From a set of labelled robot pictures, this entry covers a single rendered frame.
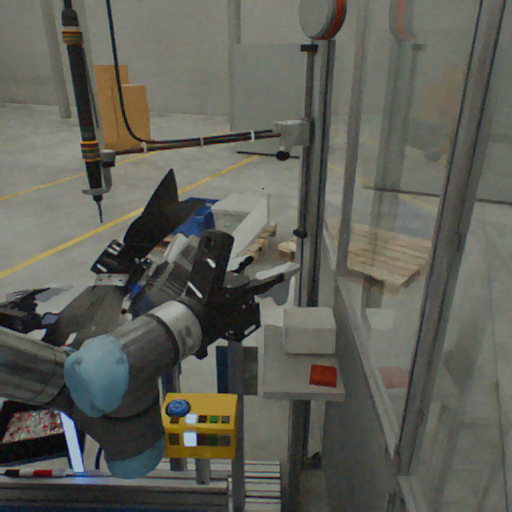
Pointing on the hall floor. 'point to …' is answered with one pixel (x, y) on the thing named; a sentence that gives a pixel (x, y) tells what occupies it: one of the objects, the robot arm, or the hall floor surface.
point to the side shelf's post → (295, 453)
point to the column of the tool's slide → (322, 78)
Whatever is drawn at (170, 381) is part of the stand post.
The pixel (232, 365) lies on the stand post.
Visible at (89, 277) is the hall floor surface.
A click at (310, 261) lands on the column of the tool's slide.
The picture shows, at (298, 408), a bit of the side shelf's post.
